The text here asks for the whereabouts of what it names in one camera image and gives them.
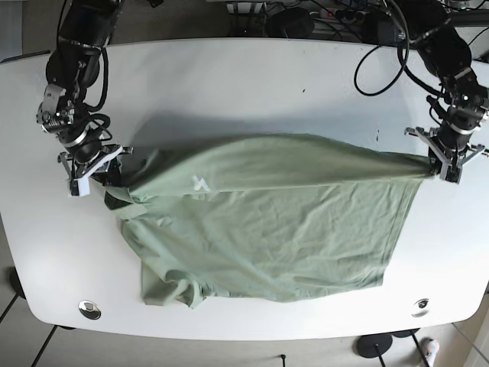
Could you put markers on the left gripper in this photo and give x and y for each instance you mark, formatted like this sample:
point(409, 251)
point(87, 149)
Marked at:
point(439, 153)

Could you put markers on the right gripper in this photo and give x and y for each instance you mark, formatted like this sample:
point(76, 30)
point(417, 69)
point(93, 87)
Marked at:
point(104, 168)

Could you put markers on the light green T-shirt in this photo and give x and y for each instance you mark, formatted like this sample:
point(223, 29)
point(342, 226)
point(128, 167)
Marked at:
point(274, 217)

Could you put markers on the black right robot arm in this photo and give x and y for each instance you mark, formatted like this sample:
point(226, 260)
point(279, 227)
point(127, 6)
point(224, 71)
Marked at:
point(76, 91)

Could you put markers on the left table grommet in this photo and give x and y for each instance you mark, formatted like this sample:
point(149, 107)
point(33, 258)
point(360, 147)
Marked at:
point(89, 310)

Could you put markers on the table grommet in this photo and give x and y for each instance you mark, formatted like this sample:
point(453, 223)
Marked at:
point(89, 310)
point(420, 308)

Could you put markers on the right table grommet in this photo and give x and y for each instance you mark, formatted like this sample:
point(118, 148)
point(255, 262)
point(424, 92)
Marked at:
point(420, 308)

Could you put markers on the grey sneaker shoe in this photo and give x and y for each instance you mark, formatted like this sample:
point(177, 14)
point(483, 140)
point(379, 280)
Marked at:
point(430, 350)

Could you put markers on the black round stand base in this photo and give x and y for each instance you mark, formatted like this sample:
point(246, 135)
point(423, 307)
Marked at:
point(374, 345)

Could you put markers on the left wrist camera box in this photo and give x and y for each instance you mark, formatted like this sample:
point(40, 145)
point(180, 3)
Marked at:
point(450, 173)

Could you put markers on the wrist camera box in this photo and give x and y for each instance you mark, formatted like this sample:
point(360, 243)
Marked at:
point(450, 173)
point(79, 187)

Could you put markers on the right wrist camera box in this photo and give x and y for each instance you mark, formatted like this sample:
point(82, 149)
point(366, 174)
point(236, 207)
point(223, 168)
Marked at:
point(79, 187)

